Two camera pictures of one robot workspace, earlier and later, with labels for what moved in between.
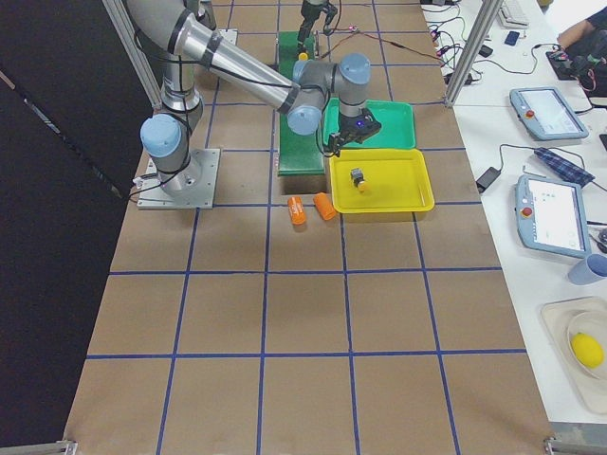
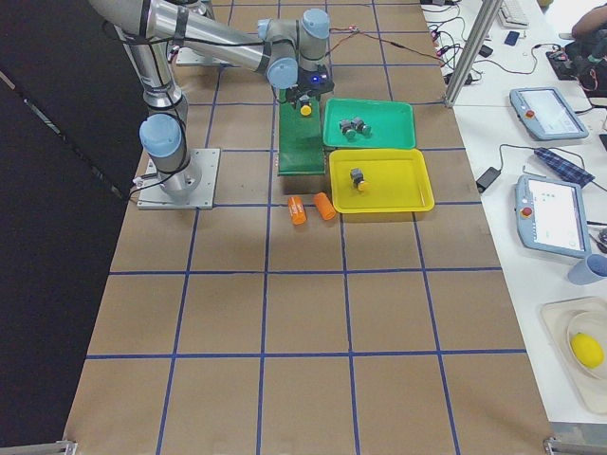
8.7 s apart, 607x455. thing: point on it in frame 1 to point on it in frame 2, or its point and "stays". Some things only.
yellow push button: (358, 174) stays
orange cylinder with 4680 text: (297, 210) stays
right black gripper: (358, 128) to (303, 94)
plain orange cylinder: (324, 206) stays
